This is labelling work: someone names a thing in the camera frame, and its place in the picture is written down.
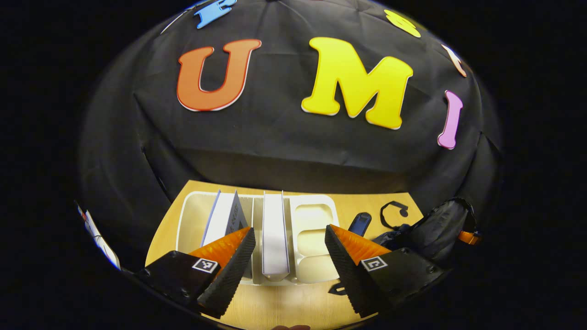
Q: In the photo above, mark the blue schoolbag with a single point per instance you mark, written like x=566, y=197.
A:
x=435, y=229

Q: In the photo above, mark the colourful printed board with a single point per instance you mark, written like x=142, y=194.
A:
x=98, y=238

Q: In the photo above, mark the cream plastic bookshelf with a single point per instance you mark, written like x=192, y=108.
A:
x=314, y=220

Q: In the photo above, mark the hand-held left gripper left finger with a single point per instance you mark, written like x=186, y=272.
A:
x=236, y=266

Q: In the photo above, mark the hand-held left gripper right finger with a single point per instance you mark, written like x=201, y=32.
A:
x=341, y=261

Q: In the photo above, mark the white cover book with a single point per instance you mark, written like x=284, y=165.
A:
x=274, y=229

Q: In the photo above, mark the black backdrop cloth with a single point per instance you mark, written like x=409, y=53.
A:
x=275, y=137

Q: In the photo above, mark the purple cover book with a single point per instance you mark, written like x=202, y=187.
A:
x=222, y=217

